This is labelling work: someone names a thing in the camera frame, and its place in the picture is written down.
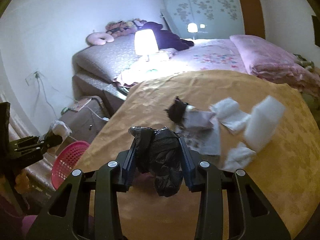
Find black wall television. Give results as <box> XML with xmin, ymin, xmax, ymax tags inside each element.
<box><xmin>312</xmin><ymin>15</ymin><xmax>320</xmax><ymax>47</ymax></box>

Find floral pink bed sheet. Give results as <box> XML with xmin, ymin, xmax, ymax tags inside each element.
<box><xmin>115</xmin><ymin>39</ymin><xmax>247</xmax><ymax>87</ymax></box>

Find grey cloth scrap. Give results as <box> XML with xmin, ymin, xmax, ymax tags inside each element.
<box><xmin>176</xmin><ymin>109</ymin><xmax>221</xmax><ymax>156</ymax></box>

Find grey patterned pillow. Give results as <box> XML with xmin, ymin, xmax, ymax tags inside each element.
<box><xmin>74</xmin><ymin>34</ymin><xmax>139</xmax><ymax>83</ymax></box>

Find colourful book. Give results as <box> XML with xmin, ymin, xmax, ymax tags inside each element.
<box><xmin>69</xmin><ymin>98</ymin><xmax>91</xmax><ymax>112</ymax></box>

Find crumpled white tissue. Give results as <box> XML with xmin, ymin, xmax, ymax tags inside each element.
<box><xmin>222</xmin><ymin>142</ymin><xmax>257</xmax><ymax>172</ymax></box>

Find glowing white table lamp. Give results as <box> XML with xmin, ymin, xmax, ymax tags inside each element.
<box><xmin>135</xmin><ymin>29</ymin><xmax>159</xmax><ymax>61</ymax></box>

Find white foam block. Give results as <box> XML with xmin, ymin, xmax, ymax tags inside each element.
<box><xmin>244</xmin><ymin>95</ymin><xmax>285</xmax><ymax>153</ymax></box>

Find folded pink quilt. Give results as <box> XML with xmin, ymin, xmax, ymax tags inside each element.
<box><xmin>229</xmin><ymin>35</ymin><xmax>319</xmax><ymax>97</ymax></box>

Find black plastic bag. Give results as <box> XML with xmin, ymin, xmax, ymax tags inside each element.
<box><xmin>129</xmin><ymin>126</ymin><xmax>183</xmax><ymax>197</ymax></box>

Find pink plush toys pile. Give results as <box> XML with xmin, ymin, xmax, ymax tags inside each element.
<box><xmin>105</xmin><ymin>18</ymin><xmax>147</xmax><ymax>38</ymax></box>

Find brown wooden door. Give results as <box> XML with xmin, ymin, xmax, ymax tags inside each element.
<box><xmin>240</xmin><ymin>0</ymin><xmax>265</xmax><ymax>39</ymax></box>

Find wall power socket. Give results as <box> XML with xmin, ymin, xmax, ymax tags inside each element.
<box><xmin>25</xmin><ymin>71</ymin><xmax>41</xmax><ymax>86</ymax></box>

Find white tissue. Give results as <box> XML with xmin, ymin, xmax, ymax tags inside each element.
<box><xmin>222</xmin><ymin>142</ymin><xmax>257</xmax><ymax>172</ymax></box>
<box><xmin>209</xmin><ymin>97</ymin><xmax>251</xmax><ymax>134</ymax></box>

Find green small object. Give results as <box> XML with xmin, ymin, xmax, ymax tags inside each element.
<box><xmin>61</xmin><ymin>107</ymin><xmax>69</xmax><ymax>115</ymax></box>

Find dark purple plush toy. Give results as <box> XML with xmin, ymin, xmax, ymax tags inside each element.
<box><xmin>140</xmin><ymin>22</ymin><xmax>195</xmax><ymax>51</ymax></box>

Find white lamp power cable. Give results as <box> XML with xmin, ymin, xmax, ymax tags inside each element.
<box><xmin>34</xmin><ymin>72</ymin><xmax>111</xmax><ymax>122</ymax></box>

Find grey upholstered bed frame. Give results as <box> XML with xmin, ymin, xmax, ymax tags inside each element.
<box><xmin>73</xmin><ymin>72</ymin><xmax>129</xmax><ymax>116</ymax></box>

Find floral sliding wardrobe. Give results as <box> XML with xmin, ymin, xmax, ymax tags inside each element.
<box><xmin>161</xmin><ymin>0</ymin><xmax>245</xmax><ymax>39</ymax></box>

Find pink neck pillow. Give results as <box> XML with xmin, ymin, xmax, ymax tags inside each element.
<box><xmin>86</xmin><ymin>32</ymin><xmax>114</xmax><ymax>46</ymax></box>

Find pink plastic laundry basket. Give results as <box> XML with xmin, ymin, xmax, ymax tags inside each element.
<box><xmin>51</xmin><ymin>141</ymin><xmax>90</xmax><ymax>190</ymax></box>

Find white paper trash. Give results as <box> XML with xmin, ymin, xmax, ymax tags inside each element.
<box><xmin>50</xmin><ymin>120</ymin><xmax>72</xmax><ymax>139</ymax></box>

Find black furry trash piece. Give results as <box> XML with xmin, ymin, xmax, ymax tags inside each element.
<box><xmin>164</xmin><ymin>96</ymin><xmax>189</xmax><ymax>126</ymax></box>

